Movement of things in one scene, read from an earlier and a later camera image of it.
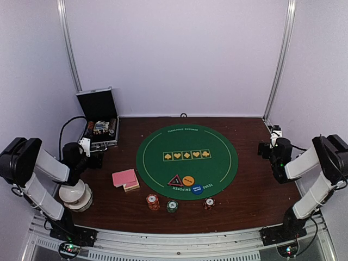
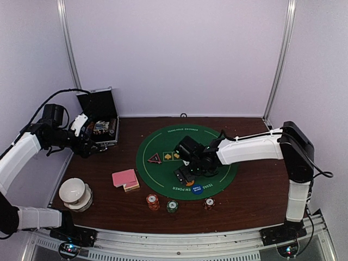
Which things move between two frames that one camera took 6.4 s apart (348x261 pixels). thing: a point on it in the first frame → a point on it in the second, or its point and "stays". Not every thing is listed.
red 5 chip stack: (153, 202) stays
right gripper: (265, 145) → (188, 177)
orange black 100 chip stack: (209, 203) stays
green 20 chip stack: (172, 206) stays
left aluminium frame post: (61, 8) stays
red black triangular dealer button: (175, 181) → (155, 158)
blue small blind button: (197, 188) stays
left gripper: (93, 164) → (84, 152)
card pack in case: (101, 127) stays
